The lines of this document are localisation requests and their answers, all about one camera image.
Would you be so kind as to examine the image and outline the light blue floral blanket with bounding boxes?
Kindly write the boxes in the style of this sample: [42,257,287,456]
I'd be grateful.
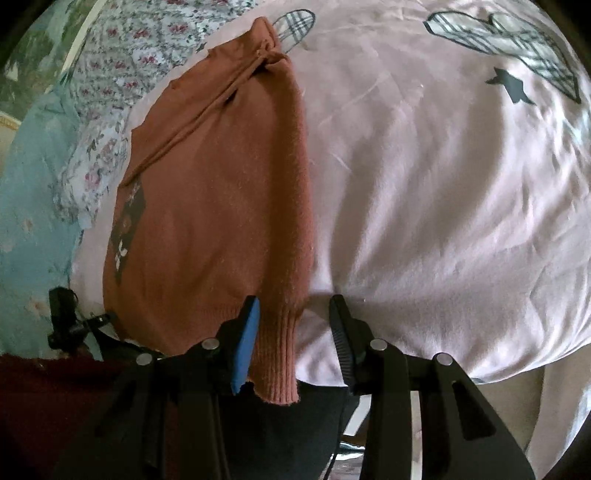
[0,85,93,358]

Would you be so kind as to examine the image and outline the green patterned wall hanging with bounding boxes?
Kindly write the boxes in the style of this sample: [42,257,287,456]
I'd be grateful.
[0,0,100,121]

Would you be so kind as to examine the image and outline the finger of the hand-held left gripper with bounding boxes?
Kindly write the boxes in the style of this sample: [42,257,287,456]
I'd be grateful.
[48,286,119,355]

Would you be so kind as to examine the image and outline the person's black pants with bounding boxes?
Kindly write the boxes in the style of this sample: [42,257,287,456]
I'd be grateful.
[221,379,370,480]

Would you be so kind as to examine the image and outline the pink bedsheet with plaid prints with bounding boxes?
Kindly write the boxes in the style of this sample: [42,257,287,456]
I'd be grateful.
[69,0,591,467]

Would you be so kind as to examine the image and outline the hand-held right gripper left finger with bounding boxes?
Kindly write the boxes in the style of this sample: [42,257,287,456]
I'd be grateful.
[54,295,262,480]

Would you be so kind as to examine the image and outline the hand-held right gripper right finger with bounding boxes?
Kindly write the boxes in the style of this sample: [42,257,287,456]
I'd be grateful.
[329,294,537,480]

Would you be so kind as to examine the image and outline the brown knit sweater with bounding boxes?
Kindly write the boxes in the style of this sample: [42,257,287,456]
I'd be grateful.
[102,17,319,407]

